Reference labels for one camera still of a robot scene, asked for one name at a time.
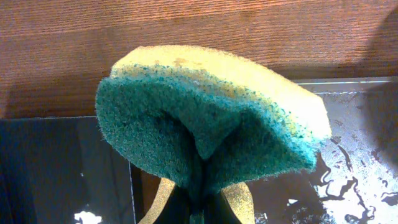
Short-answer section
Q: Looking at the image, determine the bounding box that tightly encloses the green yellow sponge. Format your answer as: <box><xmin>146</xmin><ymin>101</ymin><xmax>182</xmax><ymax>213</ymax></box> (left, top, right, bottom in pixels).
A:
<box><xmin>95</xmin><ymin>45</ymin><xmax>333</xmax><ymax>224</ymax></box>

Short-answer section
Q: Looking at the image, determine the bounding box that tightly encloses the black small tray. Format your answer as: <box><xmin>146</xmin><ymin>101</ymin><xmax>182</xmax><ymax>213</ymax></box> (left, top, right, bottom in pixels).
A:
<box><xmin>1</xmin><ymin>117</ymin><xmax>136</xmax><ymax>223</ymax></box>

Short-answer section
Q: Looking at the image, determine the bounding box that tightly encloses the brown large tray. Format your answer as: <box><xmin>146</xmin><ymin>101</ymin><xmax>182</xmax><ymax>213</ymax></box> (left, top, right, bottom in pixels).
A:
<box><xmin>136</xmin><ymin>76</ymin><xmax>398</xmax><ymax>224</ymax></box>

